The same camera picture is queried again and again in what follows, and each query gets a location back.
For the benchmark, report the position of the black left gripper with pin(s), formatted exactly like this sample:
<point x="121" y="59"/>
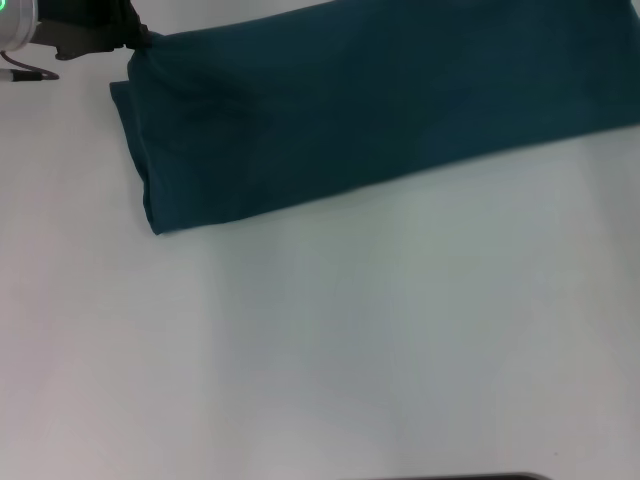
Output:
<point x="82" y="25"/>

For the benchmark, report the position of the teal t-shirt with beige print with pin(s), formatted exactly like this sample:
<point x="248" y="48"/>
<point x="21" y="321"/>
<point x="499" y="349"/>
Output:
<point x="375" y="100"/>

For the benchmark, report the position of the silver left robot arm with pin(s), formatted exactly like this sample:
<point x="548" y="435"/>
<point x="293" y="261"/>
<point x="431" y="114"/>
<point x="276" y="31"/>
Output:
<point x="15" y="22"/>

